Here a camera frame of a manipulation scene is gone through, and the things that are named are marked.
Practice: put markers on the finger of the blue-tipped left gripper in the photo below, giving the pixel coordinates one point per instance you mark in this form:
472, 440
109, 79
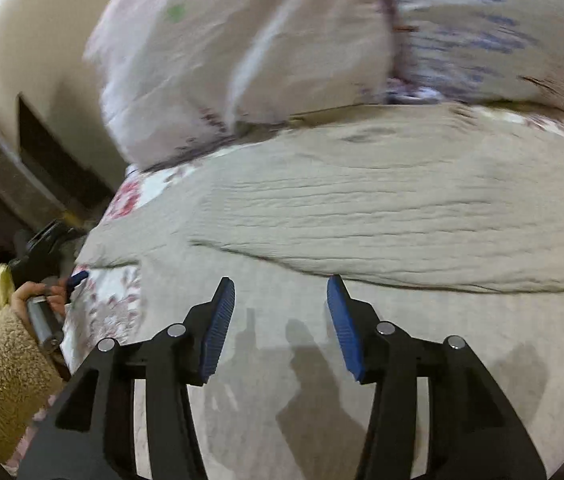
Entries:
74, 282

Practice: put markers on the beige fleece left sleeve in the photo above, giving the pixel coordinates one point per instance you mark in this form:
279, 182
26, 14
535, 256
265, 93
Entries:
27, 381

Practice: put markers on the white pillow with blue print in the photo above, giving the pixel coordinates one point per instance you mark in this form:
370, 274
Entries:
475, 51

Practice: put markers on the person's left hand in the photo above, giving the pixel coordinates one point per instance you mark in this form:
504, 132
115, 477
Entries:
30, 300

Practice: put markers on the lilac pillow with green dot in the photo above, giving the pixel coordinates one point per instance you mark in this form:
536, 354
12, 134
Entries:
180, 77

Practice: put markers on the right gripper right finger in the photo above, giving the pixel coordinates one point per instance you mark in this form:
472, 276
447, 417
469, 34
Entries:
474, 431

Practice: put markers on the beige ribbed knit garment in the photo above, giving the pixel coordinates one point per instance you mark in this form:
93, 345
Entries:
362, 269

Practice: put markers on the dark bedside table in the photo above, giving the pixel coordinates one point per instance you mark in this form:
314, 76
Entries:
41, 182

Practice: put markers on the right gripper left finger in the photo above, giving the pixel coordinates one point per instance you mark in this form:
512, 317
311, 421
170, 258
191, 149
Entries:
88, 432

